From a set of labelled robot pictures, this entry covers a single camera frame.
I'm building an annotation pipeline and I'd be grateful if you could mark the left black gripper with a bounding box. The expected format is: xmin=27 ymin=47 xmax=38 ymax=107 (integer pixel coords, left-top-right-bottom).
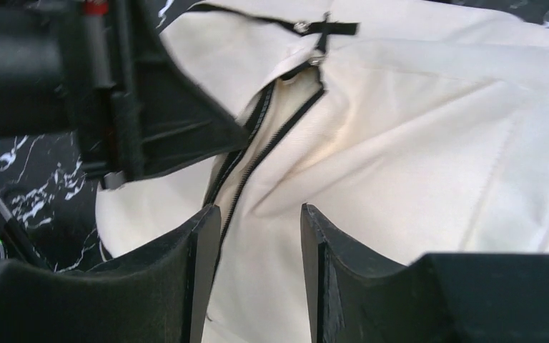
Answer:
xmin=0 ymin=0 xmax=129 ymax=183

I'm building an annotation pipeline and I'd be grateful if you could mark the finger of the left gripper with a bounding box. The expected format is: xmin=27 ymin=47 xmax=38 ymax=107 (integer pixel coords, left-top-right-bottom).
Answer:
xmin=122 ymin=1 xmax=248 ymax=181

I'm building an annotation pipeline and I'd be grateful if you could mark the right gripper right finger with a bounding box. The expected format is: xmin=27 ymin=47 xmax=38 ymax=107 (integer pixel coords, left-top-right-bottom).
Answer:
xmin=301 ymin=204 xmax=549 ymax=342

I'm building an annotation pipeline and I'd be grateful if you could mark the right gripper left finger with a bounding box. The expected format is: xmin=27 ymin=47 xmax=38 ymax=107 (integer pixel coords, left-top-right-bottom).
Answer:
xmin=0 ymin=205 xmax=221 ymax=342

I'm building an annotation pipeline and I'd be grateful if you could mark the beige backpack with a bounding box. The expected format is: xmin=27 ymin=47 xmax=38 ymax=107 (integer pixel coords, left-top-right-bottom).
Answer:
xmin=96 ymin=1 xmax=549 ymax=342

